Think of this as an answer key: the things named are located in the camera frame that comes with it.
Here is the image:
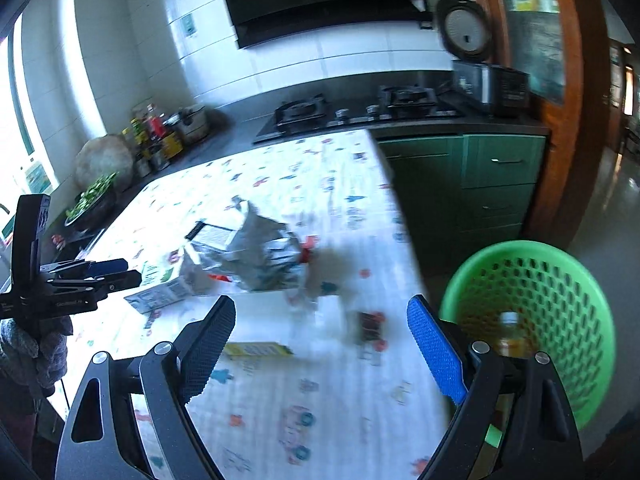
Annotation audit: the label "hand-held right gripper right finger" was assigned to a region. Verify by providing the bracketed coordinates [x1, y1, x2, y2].
[406, 295, 586, 480]

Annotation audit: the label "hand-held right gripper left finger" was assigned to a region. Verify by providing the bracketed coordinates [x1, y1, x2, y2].
[56, 295, 237, 480]

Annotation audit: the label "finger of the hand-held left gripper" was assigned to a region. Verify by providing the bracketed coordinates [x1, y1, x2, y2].
[47, 270, 143, 296]
[47, 258, 130, 278]

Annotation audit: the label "white blue milk carton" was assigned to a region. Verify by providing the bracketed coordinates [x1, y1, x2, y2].
[125, 260, 196, 314]

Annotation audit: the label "beige drink carton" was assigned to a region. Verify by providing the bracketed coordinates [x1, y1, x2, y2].
[222, 341, 296, 361]

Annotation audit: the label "plastic bottle with red label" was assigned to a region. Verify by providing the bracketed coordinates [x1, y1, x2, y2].
[497, 311, 531, 358]

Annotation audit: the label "small black pack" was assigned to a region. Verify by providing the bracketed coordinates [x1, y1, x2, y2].
[187, 221, 236, 253]

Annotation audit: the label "yellow foil snack bag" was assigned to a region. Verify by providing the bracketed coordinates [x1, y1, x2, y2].
[182, 199, 316, 293]

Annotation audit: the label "green plastic basket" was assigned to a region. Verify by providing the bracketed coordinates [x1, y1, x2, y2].
[439, 240, 617, 431]

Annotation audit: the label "person's left forearm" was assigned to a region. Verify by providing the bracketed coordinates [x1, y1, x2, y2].
[0, 380, 56, 461]

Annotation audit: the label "person's left hand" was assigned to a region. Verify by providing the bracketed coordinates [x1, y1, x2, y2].
[0, 317, 74, 397]

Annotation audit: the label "bowl of green vegetables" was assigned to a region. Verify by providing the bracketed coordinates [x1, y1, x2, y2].
[64, 172, 121, 233]

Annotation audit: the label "round wooden cutting board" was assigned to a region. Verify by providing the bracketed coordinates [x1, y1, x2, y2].
[75, 134, 136, 192]

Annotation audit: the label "group of condiment bottles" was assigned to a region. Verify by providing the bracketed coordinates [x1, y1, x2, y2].
[122, 104, 183, 176]

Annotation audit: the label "window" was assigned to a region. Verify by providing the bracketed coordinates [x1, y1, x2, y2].
[0, 10, 56, 241]

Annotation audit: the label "steel pot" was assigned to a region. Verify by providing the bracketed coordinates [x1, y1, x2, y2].
[167, 104, 211, 145]

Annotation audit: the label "green base cabinets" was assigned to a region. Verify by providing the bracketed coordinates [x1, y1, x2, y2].
[375, 132, 548, 281]

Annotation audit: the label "printed white tablecloth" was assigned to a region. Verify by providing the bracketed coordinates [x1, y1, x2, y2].
[65, 130, 451, 480]

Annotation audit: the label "black gas stove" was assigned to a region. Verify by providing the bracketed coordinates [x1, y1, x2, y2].
[252, 84, 468, 145]

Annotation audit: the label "black rice cooker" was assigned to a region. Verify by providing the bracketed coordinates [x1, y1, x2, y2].
[435, 0, 531, 116]

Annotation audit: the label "wooden glass cabinet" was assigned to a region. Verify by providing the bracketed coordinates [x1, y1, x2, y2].
[467, 0, 608, 241]

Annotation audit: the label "black range hood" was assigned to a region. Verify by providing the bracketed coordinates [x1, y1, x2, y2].
[192, 0, 433, 51]

